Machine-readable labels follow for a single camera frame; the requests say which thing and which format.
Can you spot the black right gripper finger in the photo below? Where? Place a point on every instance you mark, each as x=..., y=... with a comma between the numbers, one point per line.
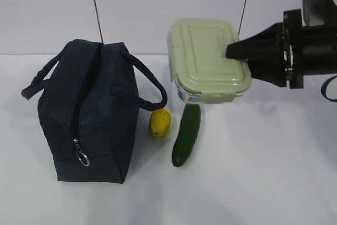
x=266, y=45
x=268, y=72

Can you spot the green cucumber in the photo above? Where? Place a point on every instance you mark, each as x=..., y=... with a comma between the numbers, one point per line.
x=187, y=134

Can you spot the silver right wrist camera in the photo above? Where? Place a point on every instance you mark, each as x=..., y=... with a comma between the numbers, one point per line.
x=319, y=12

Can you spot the yellow lemon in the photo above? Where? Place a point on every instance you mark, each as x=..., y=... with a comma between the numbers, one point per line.
x=159, y=123

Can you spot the navy blue lunch bag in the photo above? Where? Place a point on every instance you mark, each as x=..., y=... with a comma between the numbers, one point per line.
x=91, y=94

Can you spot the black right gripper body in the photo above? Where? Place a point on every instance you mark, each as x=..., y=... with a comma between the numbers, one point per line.
x=309, y=50

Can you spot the glass container green lid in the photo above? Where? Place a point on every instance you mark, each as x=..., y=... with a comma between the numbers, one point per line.
x=198, y=64

